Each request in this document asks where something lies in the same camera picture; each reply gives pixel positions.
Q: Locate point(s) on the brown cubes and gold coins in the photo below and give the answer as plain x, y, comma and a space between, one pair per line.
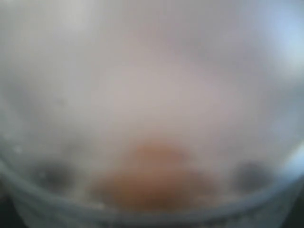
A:
155, 176

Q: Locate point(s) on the clear plastic shaker cup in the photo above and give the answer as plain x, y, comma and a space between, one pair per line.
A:
83, 82

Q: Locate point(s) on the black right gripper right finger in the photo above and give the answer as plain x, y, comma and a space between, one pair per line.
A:
294, 197

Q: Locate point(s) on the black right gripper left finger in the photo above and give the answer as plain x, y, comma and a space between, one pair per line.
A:
9, 218

